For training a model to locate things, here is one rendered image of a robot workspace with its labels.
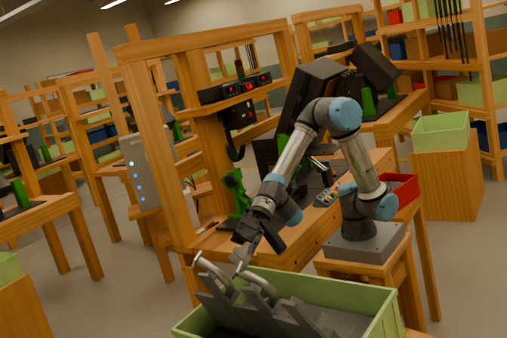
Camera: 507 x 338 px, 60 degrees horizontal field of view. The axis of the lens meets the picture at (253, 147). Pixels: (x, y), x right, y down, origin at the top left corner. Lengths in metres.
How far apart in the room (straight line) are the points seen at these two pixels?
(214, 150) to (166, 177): 0.39
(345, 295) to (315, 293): 0.12
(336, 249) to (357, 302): 0.37
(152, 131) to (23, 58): 10.86
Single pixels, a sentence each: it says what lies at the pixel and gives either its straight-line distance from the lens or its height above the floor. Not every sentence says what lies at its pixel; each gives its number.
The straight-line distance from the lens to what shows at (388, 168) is 3.07.
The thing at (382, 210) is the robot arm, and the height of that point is 1.08.
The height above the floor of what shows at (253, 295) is 1.11.
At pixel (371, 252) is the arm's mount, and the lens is 1.81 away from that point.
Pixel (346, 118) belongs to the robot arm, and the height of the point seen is 1.46.
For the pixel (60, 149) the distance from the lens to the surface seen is 9.43.
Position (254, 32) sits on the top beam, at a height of 1.88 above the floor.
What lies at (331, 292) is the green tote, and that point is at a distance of 1.60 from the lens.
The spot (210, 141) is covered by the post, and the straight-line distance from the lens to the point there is 2.47.
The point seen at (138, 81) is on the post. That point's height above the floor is 1.75.
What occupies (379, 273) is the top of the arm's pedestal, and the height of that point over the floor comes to 0.83.
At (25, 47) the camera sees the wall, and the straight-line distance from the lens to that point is 13.03.
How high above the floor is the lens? 1.76
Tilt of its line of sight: 12 degrees down
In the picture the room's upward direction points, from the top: 14 degrees counter-clockwise
